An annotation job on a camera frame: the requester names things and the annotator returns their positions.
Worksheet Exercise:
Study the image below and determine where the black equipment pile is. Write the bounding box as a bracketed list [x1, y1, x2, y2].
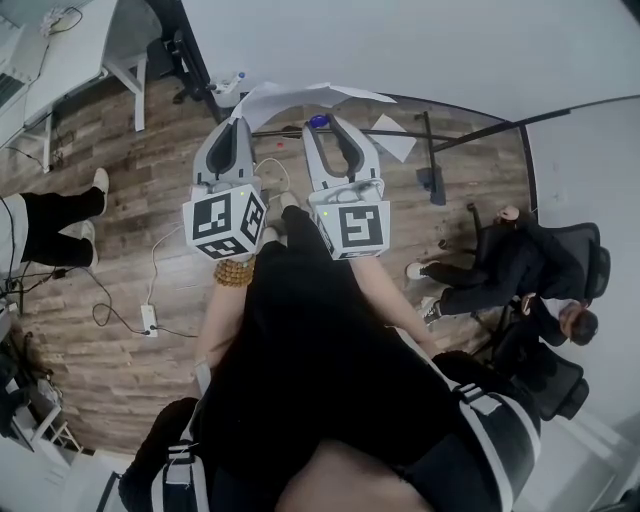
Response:
[0, 329, 66, 436]

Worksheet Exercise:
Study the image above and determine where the wooden bead bracelet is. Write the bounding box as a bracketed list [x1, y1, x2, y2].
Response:
[213, 257, 256, 289]

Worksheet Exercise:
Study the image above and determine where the white marker tray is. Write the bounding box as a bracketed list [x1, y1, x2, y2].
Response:
[207, 71, 247, 97]

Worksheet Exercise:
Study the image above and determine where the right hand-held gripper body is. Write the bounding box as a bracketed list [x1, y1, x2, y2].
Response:
[307, 178, 392, 261]

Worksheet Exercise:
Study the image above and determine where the black cable with adapter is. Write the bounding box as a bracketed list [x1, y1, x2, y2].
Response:
[9, 267, 151, 334]

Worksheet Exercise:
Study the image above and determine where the black and white harness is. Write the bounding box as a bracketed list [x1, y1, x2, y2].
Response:
[117, 352, 544, 512]

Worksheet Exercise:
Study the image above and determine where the person's left forearm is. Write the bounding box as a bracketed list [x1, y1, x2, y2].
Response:
[193, 257, 256, 371]

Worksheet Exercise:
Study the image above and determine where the white power strip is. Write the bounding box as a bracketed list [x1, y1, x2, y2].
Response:
[140, 303, 159, 339]

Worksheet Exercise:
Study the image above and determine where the white desk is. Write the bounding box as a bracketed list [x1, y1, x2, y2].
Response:
[0, 0, 149, 174]

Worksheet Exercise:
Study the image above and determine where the person's right forearm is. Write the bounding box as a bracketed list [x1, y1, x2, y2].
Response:
[349, 254, 439, 361]

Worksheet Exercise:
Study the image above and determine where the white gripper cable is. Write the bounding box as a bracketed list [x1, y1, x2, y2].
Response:
[253, 157, 292, 195]

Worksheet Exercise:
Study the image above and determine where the flat white paper sheet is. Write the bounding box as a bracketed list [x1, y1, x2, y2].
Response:
[368, 113, 418, 164]

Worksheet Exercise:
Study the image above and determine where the white metal rack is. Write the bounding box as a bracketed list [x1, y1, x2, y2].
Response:
[14, 404, 84, 454]

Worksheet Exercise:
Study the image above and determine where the white power cable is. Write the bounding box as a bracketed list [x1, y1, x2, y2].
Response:
[147, 224, 186, 306]

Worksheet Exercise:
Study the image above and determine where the white plastic bag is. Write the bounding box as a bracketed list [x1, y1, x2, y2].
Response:
[228, 82, 399, 132]

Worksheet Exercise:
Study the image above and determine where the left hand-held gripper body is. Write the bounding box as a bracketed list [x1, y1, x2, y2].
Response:
[182, 177, 269, 262]

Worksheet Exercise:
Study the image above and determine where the white charger bundle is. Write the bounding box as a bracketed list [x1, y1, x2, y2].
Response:
[39, 5, 84, 35]

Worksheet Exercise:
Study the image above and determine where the black mesh office chair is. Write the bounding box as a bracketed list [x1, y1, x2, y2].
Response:
[467, 202, 612, 301]
[487, 299, 591, 421]

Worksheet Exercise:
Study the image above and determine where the white box device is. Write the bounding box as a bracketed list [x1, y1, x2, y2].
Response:
[0, 69, 31, 109]

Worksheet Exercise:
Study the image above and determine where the person's black clothing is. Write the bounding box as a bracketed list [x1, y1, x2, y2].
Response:
[117, 204, 544, 512]

